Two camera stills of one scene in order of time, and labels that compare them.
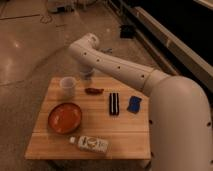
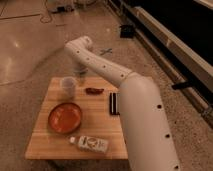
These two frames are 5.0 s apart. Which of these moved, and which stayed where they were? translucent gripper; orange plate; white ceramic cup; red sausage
Moved: translucent gripper
Stayed: orange plate; red sausage; white ceramic cup
